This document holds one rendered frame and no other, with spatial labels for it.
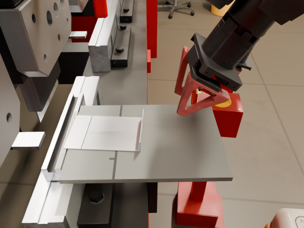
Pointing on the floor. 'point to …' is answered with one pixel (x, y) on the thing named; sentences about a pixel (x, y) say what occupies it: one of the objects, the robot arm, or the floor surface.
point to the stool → (177, 7)
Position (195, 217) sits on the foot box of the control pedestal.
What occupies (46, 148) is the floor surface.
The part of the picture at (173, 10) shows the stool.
